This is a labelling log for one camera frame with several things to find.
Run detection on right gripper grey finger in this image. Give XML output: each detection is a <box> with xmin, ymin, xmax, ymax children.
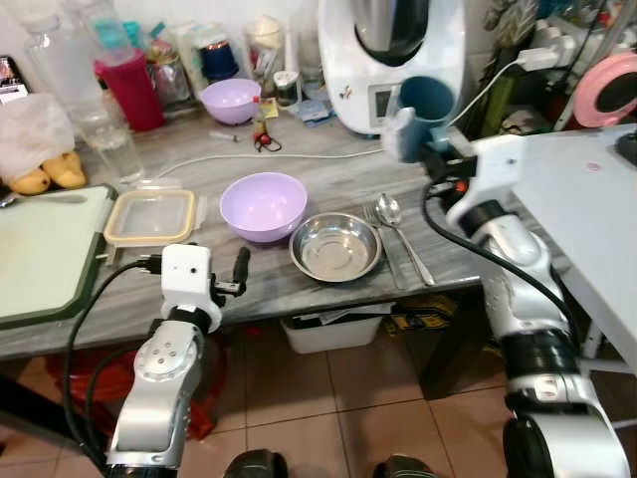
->
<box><xmin>382</xmin><ymin>107</ymin><xmax>419</xmax><ymax>166</ymax></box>

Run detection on dark teal mug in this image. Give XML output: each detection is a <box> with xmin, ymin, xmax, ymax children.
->
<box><xmin>397</xmin><ymin>76</ymin><xmax>457</xmax><ymax>152</ymax></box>

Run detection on clear container with yellow rim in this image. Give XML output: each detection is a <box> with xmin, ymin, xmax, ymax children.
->
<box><xmin>103</xmin><ymin>187</ymin><xmax>198</xmax><ymax>248</ymax></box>

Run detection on white kitchen machine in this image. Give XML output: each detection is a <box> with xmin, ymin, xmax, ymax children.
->
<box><xmin>318</xmin><ymin>0</ymin><xmax>468</xmax><ymax>138</ymax></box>

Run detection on large purple bowl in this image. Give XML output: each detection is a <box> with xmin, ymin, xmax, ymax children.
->
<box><xmin>219</xmin><ymin>171</ymin><xmax>309</xmax><ymax>244</ymax></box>

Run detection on steel spoon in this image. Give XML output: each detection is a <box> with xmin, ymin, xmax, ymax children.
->
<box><xmin>375</xmin><ymin>192</ymin><xmax>437</xmax><ymax>288</ymax></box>

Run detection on blue and white packet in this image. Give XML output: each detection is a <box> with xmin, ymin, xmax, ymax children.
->
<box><xmin>298</xmin><ymin>94</ymin><xmax>336</xmax><ymax>126</ymax></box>

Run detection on round steel dish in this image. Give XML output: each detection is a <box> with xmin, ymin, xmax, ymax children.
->
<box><xmin>289</xmin><ymin>211</ymin><xmax>384</xmax><ymax>284</ymax></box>

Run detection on red plastic stool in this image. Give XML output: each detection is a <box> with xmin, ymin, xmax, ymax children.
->
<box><xmin>44</xmin><ymin>333</ymin><xmax>228</xmax><ymax>441</ymax></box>

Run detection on pale green cutting board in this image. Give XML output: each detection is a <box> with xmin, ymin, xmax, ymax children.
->
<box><xmin>0</xmin><ymin>183</ymin><xmax>119</xmax><ymax>331</ymax></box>

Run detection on steel fork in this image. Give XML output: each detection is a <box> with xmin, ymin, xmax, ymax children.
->
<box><xmin>361</xmin><ymin>203</ymin><xmax>402</xmax><ymax>291</ymax></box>

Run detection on white plastic bin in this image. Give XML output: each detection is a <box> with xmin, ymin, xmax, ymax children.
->
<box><xmin>281</xmin><ymin>307</ymin><xmax>386</xmax><ymax>356</ymax></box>

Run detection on clear drinking glass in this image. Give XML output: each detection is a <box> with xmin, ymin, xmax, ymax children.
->
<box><xmin>74</xmin><ymin>104</ymin><xmax>146</xmax><ymax>186</ymax></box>

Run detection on small glass shaker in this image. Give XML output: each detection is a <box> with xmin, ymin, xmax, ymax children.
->
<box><xmin>272</xmin><ymin>69</ymin><xmax>301</xmax><ymax>110</ymax></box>

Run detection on yellow fruit pile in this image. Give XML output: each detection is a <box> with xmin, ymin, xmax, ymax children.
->
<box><xmin>4</xmin><ymin>150</ymin><xmax>90</xmax><ymax>196</ymax></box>

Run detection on small red-capped bottle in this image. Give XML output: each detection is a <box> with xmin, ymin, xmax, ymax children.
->
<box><xmin>251</xmin><ymin>96</ymin><xmax>284</xmax><ymax>153</ymax></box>

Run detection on white power adapter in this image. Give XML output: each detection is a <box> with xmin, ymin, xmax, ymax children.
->
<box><xmin>517</xmin><ymin>44</ymin><xmax>565</xmax><ymax>74</ymax></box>

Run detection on white folding table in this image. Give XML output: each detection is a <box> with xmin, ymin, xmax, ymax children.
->
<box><xmin>506</xmin><ymin>123</ymin><xmax>637</xmax><ymax>371</ymax></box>

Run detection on black device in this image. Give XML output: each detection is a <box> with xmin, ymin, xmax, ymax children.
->
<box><xmin>614</xmin><ymin>130</ymin><xmax>637</xmax><ymax>166</ymax></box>

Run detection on yellow and black tool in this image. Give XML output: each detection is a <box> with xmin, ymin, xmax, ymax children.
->
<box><xmin>387</xmin><ymin>298</ymin><xmax>461</xmax><ymax>336</ymax></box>

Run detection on glass jar with utensils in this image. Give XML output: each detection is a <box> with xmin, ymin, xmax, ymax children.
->
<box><xmin>243</xmin><ymin>14</ymin><xmax>291</xmax><ymax>83</ymax></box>

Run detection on small purple bowl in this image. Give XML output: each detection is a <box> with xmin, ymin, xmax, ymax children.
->
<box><xmin>199</xmin><ymin>78</ymin><xmax>264</xmax><ymax>126</ymax></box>

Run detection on red pitcher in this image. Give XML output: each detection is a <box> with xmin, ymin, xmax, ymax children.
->
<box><xmin>94</xmin><ymin>48</ymin><xmax>167</xmax><ymax>133</ymax></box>

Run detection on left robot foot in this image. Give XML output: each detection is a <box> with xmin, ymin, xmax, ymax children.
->
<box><xmin>223</xmin><ymin>449</ymin><xmax>291</xmax><ymax>478</ymax></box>

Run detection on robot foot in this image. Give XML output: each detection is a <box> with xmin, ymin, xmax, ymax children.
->
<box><xmin>372</xmin><ymin>454</ymin><xmax>440</xmax><ymax>478</ymax></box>
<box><xmin>223</xmin><ymin>449</ymin><xmax>291</xmax><ymax>478</ymax></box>

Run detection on clear plastic bag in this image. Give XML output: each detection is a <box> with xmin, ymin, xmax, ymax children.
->
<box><xmin>0</xmin><ymin>94</ymin><xmax>77</xmax><ymax>180</ymax></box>

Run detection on glass storage jar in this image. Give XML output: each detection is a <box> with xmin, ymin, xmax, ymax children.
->
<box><xmin>148</xmin><ymin>44</ymin><xmax>196</xmax><ymax>107</ymax></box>

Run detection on navy blue jar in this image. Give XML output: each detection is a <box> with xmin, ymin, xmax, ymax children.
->
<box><xmin>198</xmin><ymin>38</ymin><xmax>241</xmax><ymax>84</ymax></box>

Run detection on clear plastic bottle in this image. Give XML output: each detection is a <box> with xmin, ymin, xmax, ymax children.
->
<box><xmin>24</xmin><ymin>8</ymin><xmax>103</xmax><ymax>113</ymax></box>

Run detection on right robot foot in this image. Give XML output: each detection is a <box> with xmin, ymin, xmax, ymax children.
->
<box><xmin>372</xmin><ymin>454</ymin><xmax>440</xmax><ymax>478</ymax></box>

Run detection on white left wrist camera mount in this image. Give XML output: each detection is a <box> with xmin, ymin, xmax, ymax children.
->
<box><xmin>159</xmin><ymin>243</ymin><xmax>217</xmax><ymax>312</ymax></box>

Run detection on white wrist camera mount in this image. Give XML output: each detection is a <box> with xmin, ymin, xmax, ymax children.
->
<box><xmin>446</xmin><ymin>133</ymin><xmax>526</xmax><ymax>230</ymax></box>
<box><xmin>159</xmin><ymin>243</ymin><xmax>217</xmax><ymax>312</ymax></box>

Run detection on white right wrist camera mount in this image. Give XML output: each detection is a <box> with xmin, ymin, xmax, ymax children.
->
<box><xmin>446</xmin><ymin>133</ymin><xmax>526</xmax><ymax>230</ymax></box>

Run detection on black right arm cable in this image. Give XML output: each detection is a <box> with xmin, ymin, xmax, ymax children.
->
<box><xmin>420</xmin><ymin>177</ymin><xmax>580</xmax><ymax>352</ymax></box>

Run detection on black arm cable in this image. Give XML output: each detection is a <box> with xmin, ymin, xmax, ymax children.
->
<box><xmin>61</xmin><ymin>259</ymin><xmax>162</xmax><ymax>471</ymax></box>
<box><xmin>420</xmin><ymin>177</ymin><xmax>580</xmax><ymax>352</ymax></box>

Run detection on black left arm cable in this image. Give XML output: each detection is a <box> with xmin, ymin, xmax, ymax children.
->
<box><xmin>61</xmin><ymin>259</ymin><xmax>162</xmax><ymax>471</ymax></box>

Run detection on pink ring mirror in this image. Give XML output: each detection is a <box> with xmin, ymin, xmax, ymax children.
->
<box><xmin>573</xmin><ymin>52</ymin><xmax>637</xmax><ymax>129</ymax></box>

